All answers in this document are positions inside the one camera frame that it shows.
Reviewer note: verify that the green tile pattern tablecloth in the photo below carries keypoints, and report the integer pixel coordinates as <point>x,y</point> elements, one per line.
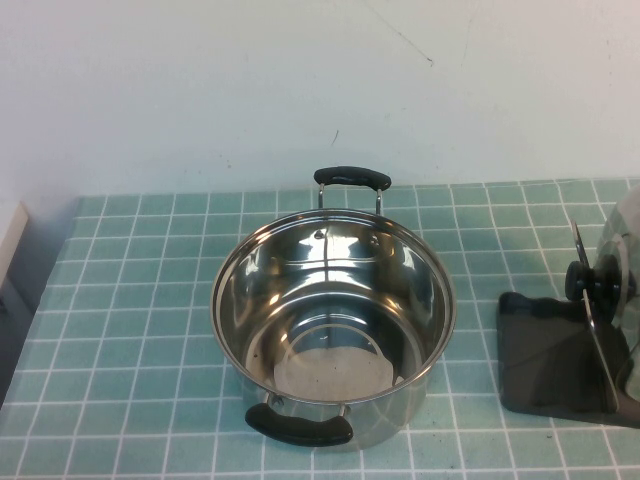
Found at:
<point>125,300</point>

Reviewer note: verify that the steel pot lid black knob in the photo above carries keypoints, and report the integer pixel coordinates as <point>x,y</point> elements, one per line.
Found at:
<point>602,287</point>

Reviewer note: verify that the black tray metal lid rack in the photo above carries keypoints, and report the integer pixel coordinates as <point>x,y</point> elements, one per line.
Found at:
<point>540,360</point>

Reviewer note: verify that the beige board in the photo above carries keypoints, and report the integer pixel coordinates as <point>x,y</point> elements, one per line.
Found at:
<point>12,240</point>

